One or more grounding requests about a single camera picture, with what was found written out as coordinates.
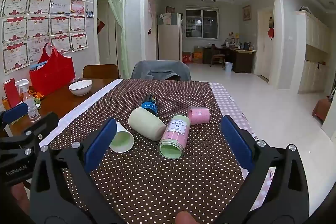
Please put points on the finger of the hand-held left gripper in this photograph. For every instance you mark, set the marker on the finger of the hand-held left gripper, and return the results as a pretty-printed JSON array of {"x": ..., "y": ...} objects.
[
  {"x": 43, "y": 124},
  {"x": 15, "y": 112}
]

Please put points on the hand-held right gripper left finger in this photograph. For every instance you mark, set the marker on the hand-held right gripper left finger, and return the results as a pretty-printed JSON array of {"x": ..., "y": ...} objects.
[{"x": 101, "y": 144}]

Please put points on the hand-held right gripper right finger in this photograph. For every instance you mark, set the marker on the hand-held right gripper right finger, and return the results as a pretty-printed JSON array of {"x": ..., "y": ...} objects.
[{"x": 237, "y": 145}]

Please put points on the pink labelled cup green inside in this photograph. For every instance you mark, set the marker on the pink labelled cup green inside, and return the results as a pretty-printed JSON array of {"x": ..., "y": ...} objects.
[{"x": 176, "y": 132}]

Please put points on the white paper cup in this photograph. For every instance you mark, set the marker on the white paper cup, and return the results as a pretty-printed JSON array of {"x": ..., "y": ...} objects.
[{"x": 122, "y": 138}]

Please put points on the pink dotted cup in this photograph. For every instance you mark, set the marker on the pink dotted cup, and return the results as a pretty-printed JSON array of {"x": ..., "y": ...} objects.
[{"x": 200, "y": 115}]

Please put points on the cream green cup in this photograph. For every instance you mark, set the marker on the cream green cup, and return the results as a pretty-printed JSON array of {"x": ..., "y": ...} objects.
[{"x": 145, "y": 121}]

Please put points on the black and blue cup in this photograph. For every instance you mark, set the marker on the black and blue cup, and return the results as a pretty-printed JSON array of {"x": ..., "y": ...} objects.
[{"x": 149, "y": 103}]

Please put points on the person's right hand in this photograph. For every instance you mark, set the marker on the person's right hand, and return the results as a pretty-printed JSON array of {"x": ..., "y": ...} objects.
[{"x": 187, "y": 218}]

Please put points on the clear spray bottle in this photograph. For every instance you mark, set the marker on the clear spray bottle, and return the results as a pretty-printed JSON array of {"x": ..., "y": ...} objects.
[{"x": 31, "y": 106}]

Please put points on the white cloth strip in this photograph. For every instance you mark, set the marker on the white cloth strip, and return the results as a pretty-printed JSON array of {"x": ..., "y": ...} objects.
[{"x": 86, "y": 106}]

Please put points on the pink checked tablecloth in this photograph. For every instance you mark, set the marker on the pink checked tablecloth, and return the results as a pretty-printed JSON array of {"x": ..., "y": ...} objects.
[{"x": 228, "y": 103}]

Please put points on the red tote bag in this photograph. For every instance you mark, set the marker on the red tote bag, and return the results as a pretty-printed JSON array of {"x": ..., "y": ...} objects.
[{"x": 52, "y": 74}]

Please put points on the white bowl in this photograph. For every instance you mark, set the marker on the white bowl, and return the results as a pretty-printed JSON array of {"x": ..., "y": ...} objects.
[{"x": 80, "y": 87}]

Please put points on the brown polka dot cloth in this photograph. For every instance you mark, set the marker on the brown polka dot cloth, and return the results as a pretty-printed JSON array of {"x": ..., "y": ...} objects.
[{"x": 147, "y": 182}]

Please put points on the pale blue trash bin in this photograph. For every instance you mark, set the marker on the pale blue trash bin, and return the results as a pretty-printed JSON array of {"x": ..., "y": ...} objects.
[{"x": 229, "y": 67}]

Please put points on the dark wooden desk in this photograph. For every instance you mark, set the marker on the dark wooden desk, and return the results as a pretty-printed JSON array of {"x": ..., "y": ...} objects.
[{"x": 242, "y": 60}]

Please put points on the dark wooden desk chair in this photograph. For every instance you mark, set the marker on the dark wooden desk chair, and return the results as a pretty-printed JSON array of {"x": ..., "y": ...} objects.
[{"x": 216, "y": 56}]

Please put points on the brown stool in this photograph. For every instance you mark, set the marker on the brown stool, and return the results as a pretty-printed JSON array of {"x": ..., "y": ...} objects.
[{"x": 322, "y": 108}]

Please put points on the grey jacket on chair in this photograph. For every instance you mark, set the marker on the grey jacket on chair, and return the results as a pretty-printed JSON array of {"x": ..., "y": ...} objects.
[{"x": 160, "y": 69}]

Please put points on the yellow cardboard box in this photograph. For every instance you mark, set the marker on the yellow cardboard box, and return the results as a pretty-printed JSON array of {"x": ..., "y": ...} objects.
[{"x": 198, "y": 56}]

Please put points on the cream door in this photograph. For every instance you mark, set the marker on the cream door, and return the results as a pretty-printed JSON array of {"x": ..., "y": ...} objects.
[{"x": 263, "y": 50}]

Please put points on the red cardboard box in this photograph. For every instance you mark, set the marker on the red cardboard box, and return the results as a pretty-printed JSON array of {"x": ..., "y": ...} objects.
[{"x": 187, "y": 58}]

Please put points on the red hanging ornament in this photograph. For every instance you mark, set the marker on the red hanging ornament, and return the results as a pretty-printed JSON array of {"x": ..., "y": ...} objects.
[{"x": 270, "y": 31}]

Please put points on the white refrigerator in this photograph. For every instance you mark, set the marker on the white refrigerator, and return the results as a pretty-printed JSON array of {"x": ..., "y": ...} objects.
[{"x": 169, "y": 40}]

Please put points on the window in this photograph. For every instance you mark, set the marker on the window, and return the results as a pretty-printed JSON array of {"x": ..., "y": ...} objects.
[{"x": 202, "y": 23}]

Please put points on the green curtain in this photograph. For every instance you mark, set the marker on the green curtain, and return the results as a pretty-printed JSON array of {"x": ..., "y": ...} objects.
[{"x": 115, "y": 8}]

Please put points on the group of wall certificates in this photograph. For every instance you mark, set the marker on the group of wall certificates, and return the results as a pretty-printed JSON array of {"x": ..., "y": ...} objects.
[{"x": 39, "y": 24}]

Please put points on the small wall photo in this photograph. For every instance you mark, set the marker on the small wall photo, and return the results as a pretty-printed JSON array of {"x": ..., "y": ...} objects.
[{"x": 90, "y": 14}]

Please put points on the small framed wall picture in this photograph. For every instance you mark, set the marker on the small framed wall picture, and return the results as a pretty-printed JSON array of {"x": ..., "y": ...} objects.
[{"x": 246, "y": 12}]

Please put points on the cream wall cabinet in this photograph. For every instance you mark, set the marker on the cream wall cabinet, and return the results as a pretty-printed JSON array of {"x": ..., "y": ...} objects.
[{"x": 313, "y": 29}]

